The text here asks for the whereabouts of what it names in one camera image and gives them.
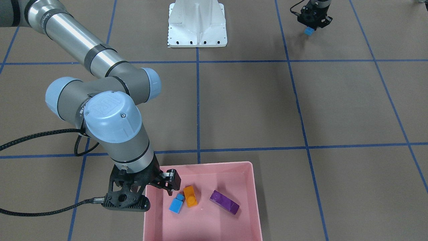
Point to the small blue single-stud block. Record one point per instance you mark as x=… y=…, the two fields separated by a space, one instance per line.
x=177 y=203

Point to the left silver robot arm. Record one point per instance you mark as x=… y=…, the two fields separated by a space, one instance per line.
x=314 y=14

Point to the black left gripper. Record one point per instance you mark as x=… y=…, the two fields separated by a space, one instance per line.
x=311 y=15

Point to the orange single-stud block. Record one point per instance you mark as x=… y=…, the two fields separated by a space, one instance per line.
x=190 y=196

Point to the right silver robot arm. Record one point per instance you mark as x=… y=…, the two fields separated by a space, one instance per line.
x=104 y=110

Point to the pink plastic box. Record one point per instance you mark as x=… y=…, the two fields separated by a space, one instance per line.
x=206 y=221

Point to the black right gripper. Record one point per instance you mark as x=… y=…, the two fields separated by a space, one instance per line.
x=154 y=176

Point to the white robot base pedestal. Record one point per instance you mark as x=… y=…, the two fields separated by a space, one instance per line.
x=197 y=24

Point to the purple long block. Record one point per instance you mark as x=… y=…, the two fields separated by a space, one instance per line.
x=224 y=202

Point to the long blue four-stud block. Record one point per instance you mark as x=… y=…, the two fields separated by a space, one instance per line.
x=309 y=31

